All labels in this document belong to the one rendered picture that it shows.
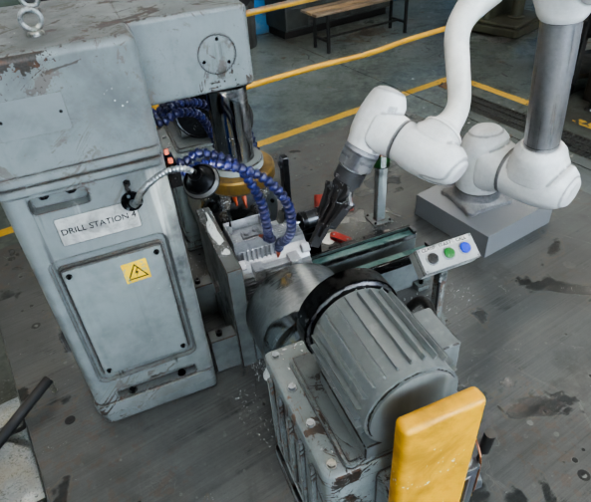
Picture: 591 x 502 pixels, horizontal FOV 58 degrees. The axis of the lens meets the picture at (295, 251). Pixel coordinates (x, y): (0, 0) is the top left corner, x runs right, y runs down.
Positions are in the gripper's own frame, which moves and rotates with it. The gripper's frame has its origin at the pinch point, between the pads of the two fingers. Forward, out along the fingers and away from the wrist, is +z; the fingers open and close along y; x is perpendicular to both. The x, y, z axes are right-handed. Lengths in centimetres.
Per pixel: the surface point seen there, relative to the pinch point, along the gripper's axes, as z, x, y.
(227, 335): 30.9, -17.2, 6.7
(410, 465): -4, -25, 74
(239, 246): 8.2, -20.2, -1.2
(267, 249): 7.5, -12.3, -0.9
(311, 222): 4.7, 8.5, -16.9
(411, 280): 8.7, 40.1, 1.1
